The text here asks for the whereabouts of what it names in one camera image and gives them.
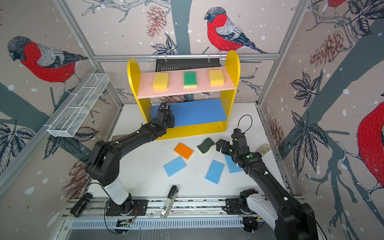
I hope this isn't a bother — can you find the dark green wavy sponge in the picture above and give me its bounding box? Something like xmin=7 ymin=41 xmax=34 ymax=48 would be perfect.
xmin=197 ymin=138 xmax=216 ymax=155

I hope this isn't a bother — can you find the orange sponge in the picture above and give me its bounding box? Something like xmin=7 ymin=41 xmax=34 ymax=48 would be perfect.
xmin=174 ymin=143 xmax=194 ymax=160

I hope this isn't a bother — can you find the green yellow sponge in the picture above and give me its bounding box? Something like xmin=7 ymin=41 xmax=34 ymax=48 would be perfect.
xmin=184 ymin=72 xmax=198 ymax=89

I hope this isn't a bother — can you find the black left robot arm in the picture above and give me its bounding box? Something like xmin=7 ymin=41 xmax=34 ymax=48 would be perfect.
xmin=86 ymin=104 xmax=175 ymax=215

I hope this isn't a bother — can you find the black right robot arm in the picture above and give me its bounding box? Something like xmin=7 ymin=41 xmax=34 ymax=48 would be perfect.
xmin=216 ymin=129 xmax=319 ymax=240

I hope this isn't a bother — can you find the blue lower shelf board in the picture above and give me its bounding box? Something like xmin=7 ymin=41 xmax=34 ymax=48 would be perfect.
xmin=167 ymin=99 xmax=227 ymax=128

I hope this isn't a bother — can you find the pink upper shelf board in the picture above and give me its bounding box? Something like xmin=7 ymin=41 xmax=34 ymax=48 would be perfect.
xmin=132 ymin=67 xmax=239 ymax=99

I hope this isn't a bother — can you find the light blue sponge right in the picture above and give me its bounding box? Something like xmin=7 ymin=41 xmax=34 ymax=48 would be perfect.
xmin=225 ymin=155 xmax=243 ymax=174

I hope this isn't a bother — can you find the light blue sponge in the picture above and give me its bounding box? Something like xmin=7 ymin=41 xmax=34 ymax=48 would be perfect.
xmin=225 ymin=155 xmax=243 ymax=174
xmin=205 ymin=160 xmax=225 ymax=185
xmin=164 ymin=157 xmax=187 ymax=177

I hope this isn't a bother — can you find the seasoning jar right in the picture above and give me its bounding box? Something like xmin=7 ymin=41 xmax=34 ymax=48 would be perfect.
xmin=257 ymin=144 xmax=271 ymax=157

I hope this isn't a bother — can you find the seasoning jar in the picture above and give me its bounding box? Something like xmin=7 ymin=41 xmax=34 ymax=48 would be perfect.
xmin=257 ymin=144 xmax=271 ymax=157
xmin=111 ymin=135 xmax=127 ymax=141

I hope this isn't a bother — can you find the light blue sponge middle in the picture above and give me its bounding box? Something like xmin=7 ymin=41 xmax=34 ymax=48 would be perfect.
xmin=205 ymin=160 xmax=225 ymax=185

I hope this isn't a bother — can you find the light blue sponge left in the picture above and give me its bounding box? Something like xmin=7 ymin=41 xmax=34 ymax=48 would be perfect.
xmin=164 ymin=157 xmax=187 ymax=177

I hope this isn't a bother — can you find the seasoning jar left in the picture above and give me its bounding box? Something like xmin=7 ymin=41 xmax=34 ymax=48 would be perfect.
xmin=111 ymin=135 xmax=127 ymax=141

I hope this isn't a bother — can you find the black vent panel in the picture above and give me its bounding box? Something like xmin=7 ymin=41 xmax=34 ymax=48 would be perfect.
xmin=155 ymin=58 xmax=222 ymax=72

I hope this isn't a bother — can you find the black silver handheld tool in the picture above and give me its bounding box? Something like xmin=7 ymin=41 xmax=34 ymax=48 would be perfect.
xmin=160 ymin=185 xmax=179 ymax=219

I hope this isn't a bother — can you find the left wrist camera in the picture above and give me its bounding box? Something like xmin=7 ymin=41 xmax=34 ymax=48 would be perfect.
xmin=159 ymin=103 xmax=168 ymax=109

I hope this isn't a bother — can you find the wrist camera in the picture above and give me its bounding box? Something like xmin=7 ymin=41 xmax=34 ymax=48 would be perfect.
xmin=159 ymin=103 xmax=168 ymax=109
xmin=233 ymin=128 xmax=242 ymax=134

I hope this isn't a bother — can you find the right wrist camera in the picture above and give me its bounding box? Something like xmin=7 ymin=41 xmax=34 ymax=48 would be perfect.
xmin=233 ymin=128 xmax=242 ymax=134

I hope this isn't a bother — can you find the yellow shelf frame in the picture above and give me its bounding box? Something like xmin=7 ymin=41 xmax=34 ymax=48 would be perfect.
xmin=127 ymin=51 xmax=241 ymax=140

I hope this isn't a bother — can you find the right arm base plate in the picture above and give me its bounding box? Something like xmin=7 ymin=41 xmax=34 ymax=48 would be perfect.
xmin=222 ymin=197 xmax=250 ymax=215

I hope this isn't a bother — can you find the perforated aluminium rail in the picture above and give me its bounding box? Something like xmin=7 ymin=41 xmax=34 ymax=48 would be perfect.
xmin=70 ymin=217 xmax=244 ymax=230

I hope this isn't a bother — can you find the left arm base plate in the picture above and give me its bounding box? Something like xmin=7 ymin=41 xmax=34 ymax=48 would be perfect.
xmin=106 ymin=200 xmax=149 ymax=217

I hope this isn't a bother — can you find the white wire mesh basket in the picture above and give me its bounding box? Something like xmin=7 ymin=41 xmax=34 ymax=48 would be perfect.
xmin=48 ymin=73 xmax=110 ymax=138

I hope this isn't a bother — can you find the black clamp handle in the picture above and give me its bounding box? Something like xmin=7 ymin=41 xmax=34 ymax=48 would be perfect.
xmin=70 ymin=193 xmax=93 ymax=218

